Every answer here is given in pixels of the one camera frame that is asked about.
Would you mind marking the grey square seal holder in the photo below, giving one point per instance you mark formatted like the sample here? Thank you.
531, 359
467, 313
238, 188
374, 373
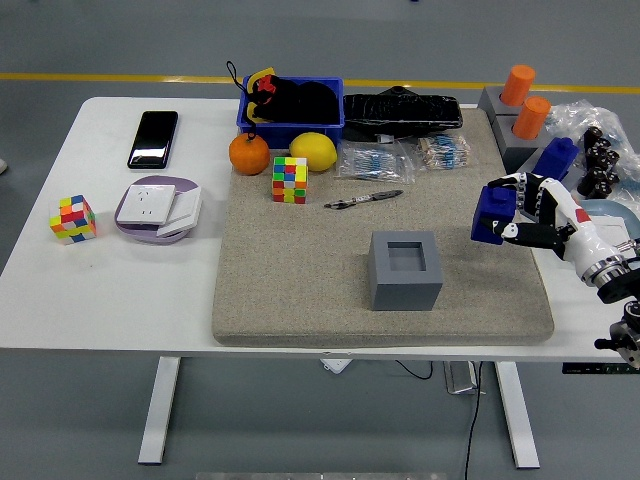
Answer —
527, 165
405, 295

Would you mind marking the crumpled clear plastic bag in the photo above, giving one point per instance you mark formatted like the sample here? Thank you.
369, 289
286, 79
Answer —
575, 117

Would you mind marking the dark brown knob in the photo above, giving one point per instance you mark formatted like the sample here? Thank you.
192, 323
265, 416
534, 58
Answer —
596, 174
593, 134
595, 159
611, 178
586, 186
611, 158
600, 147
601, 189

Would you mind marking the white wall switch panel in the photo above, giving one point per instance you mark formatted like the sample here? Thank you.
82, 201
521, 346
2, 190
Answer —
607, 227
182, 215

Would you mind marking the black fabric pouch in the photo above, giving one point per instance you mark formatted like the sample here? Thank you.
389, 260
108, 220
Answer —
305, 102

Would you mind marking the yellow black tool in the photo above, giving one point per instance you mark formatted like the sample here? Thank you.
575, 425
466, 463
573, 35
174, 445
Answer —
250, 107

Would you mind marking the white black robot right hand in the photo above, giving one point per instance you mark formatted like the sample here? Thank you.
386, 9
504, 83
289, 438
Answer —
582, 230

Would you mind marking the black table control panel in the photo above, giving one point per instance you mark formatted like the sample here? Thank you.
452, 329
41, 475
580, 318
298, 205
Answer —
580, 370

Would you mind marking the black keyboard in plastic wrap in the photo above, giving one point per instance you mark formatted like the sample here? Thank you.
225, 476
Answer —
400, 112

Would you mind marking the white table leg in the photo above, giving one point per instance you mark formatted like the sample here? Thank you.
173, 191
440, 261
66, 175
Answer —
159, 410
517, 415

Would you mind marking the black silver pen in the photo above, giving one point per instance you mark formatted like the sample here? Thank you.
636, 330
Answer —
362, 199

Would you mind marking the blue square seal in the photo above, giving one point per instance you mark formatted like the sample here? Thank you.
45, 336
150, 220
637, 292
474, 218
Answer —
557, 155
482, 220

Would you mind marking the clear bracket under table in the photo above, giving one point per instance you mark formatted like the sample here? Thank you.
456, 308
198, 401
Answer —
457, 380

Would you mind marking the light blue plate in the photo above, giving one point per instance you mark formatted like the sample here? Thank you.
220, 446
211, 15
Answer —
607, 207

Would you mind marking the black smartphone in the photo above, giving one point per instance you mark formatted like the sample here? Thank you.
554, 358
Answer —
152, 140

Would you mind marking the clear bag of resistors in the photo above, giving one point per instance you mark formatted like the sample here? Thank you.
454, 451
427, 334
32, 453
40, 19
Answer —
445, 152
372, 162

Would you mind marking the purple plate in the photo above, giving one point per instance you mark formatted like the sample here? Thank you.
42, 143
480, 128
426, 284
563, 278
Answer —
132, 231

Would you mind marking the grey round-hole seal holder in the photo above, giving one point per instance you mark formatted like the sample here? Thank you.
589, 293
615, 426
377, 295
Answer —
510, 150
489, 102

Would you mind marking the white wall socket panel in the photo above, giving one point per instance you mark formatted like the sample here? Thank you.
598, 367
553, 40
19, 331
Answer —
145, 205

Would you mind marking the multicoloured puzzle cube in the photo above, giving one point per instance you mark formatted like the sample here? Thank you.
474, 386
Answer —
289, 181
72, 220

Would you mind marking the orange fruit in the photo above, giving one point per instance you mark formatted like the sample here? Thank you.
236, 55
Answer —
249, 155

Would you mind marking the blue plastic bin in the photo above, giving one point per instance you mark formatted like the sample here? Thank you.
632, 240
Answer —
300, 133

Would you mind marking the yellow lemon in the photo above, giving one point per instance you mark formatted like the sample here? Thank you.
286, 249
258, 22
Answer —
313, 151

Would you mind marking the grey-brown mat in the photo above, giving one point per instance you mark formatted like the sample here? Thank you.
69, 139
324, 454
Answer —
300, 280

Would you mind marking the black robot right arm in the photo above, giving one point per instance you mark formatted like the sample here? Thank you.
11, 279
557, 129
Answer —
617, 287

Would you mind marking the orange cylinder seal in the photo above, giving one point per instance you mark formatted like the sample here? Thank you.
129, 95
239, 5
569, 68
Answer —
517, 85
531, 117

